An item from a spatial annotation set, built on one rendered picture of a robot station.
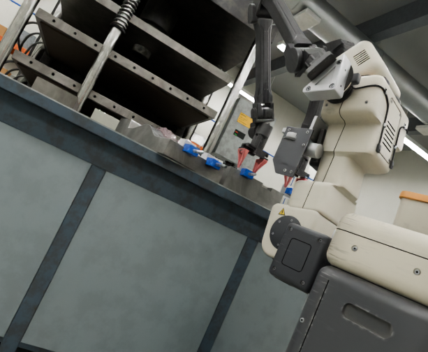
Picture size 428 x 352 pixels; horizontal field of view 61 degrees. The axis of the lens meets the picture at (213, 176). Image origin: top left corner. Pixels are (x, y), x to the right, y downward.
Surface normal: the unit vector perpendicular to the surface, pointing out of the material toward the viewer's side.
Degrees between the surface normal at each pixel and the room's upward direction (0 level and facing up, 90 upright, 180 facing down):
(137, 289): 90
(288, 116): 90
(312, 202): 90
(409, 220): 92
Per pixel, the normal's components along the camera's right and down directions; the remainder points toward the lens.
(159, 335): 0.34, 0.04
